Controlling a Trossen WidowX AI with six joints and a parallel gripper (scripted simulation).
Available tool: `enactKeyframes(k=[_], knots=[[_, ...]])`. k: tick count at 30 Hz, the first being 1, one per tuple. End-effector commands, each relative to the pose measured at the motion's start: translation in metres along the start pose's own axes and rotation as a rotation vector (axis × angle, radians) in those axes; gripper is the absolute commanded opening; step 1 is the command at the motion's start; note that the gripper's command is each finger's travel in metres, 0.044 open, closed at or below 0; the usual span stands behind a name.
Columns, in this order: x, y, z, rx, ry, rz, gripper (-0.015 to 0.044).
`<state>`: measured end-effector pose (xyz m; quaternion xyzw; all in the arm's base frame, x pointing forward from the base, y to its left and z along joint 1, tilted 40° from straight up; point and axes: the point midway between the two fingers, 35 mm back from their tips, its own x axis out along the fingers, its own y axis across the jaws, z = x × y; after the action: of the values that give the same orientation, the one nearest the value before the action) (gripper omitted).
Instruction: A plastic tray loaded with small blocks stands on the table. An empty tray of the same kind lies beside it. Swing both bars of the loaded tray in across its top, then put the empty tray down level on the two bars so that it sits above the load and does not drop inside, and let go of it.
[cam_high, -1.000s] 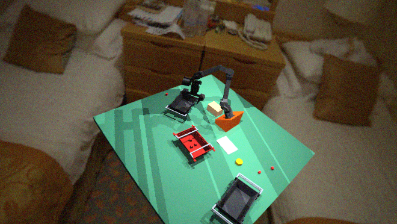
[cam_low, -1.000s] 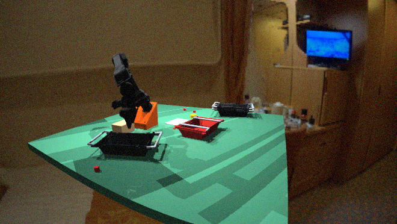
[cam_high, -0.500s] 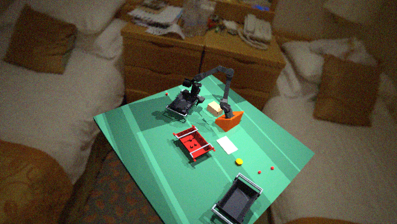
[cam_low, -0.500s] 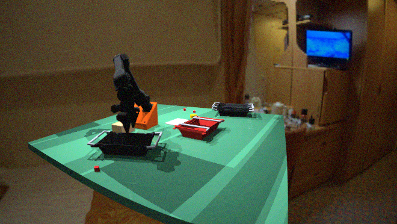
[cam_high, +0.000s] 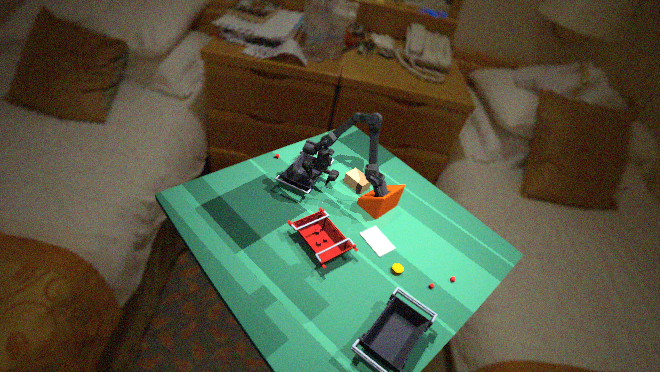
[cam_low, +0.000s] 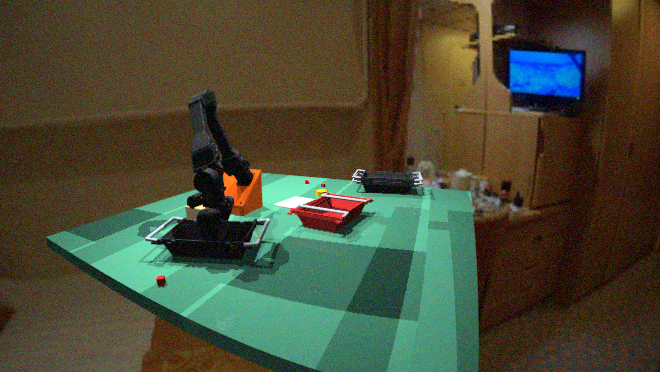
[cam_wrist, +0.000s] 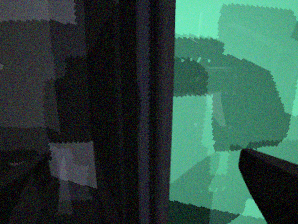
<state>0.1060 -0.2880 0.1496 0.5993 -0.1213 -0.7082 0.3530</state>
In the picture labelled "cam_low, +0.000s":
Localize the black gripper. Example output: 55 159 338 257
196 184 234 241

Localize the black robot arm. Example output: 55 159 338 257
187 89 255 209

